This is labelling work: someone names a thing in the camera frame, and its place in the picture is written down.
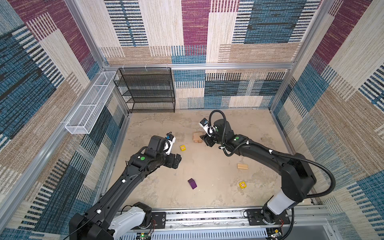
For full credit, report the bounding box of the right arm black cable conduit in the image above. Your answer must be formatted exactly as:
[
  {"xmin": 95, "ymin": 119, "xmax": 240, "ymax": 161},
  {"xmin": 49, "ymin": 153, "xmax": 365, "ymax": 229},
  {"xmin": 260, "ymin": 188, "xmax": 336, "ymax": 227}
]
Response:
[{"xmin": 208, "ymin": 109, "xmax": 337, "ymax": 240}]

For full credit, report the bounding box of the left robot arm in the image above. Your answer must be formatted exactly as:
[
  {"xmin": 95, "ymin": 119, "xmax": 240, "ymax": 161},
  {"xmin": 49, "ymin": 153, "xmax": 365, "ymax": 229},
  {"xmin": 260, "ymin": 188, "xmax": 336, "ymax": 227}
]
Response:
[{"xmin": 67, "ymin": 133, "xmax": 182, "ymax": 240}]

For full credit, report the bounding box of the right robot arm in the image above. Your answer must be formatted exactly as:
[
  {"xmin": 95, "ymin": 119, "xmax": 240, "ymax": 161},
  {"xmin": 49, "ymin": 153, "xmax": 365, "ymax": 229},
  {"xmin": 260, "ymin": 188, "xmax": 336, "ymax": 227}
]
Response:
[{"xmin": 200, "ymin": 118, "xmax": 317, "ymax": 225}]

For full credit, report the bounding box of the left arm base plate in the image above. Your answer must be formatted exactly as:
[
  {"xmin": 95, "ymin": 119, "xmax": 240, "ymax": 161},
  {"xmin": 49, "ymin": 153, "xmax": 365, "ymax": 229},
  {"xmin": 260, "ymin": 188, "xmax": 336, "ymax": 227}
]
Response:
[{"xmin": 133, "ymin": 212, "xmax": 167, "ymax": 231}]

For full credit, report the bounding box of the white mesh wall basket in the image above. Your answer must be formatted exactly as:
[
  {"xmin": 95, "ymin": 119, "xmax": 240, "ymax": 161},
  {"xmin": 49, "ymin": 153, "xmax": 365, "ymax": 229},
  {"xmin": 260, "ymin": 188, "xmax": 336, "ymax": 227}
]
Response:
[{"xmin": 65, "ymin": 72, "xmax": 116, "ymax": 135}]

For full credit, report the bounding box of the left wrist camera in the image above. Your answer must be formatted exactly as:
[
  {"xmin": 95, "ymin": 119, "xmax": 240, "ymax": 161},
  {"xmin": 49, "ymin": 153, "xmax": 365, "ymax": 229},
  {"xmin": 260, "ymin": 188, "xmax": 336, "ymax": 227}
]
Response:
[{"xmin": 164, "ymin": 132, "xmax": 176, "ymax": 155}]

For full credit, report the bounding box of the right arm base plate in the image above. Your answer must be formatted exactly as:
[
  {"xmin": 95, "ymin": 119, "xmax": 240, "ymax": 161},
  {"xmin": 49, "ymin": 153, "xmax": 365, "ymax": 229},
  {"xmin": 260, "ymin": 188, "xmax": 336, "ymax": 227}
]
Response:
[{"xmin": 244, "ymin": 208, "xmax": 291, "ymax": 226}]

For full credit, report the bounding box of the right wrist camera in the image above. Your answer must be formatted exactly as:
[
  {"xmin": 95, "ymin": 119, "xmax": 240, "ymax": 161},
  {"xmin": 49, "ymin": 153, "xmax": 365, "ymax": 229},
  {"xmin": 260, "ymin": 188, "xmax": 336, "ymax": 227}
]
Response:
[{"xmin": 199, "ymin": 118, "xmax": 216, "ymax": 137}]

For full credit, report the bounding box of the aluminium front rail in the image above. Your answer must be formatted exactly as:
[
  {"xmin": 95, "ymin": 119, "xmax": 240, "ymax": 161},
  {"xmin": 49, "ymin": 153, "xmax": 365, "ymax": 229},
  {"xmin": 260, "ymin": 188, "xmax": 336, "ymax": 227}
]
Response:
[{"xmin": 77, "ymin": 205, "xmax": 331, "ymax": 240}]

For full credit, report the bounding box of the purple block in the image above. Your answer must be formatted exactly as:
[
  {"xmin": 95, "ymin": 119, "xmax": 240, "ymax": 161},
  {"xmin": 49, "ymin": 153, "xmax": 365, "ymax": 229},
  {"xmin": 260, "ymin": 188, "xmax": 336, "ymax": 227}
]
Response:
[{"xmin": 188, "ymin": 178, "xmax": 197, "ymax": 190}]

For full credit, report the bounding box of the wood block front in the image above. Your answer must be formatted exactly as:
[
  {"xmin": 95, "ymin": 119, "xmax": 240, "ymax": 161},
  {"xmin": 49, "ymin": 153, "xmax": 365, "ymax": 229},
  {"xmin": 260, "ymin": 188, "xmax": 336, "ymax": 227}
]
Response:
[{"xmin": 193, "ymin": 132, "xmax": 206, "ymax": 139}]

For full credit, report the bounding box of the yellow cube red mark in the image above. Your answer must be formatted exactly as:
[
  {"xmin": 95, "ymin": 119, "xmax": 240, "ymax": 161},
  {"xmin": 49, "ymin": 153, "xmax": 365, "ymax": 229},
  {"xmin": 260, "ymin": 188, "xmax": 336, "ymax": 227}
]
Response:
[{"xmin": 239, "ymin": 181, "xmax": 247, "ymax": 189}]

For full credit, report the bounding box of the black wire shelf rack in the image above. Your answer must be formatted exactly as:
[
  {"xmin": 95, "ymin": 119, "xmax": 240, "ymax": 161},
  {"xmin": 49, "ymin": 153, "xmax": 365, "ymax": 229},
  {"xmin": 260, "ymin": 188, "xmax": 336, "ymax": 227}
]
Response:
[{"xmin": 114, "ymin": 68, "xmax": 176, "ymax": 114}]

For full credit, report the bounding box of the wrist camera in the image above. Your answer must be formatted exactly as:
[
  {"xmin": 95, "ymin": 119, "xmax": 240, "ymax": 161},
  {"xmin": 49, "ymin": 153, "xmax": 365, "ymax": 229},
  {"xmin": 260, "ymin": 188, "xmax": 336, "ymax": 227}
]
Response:
[
  {"xmin": 199, "ymin": 118, "xmax": 216, "ymax": 137},
  {"xmin": 164, "ymin": 132, "xmax": 176, "ymax": 155}
]

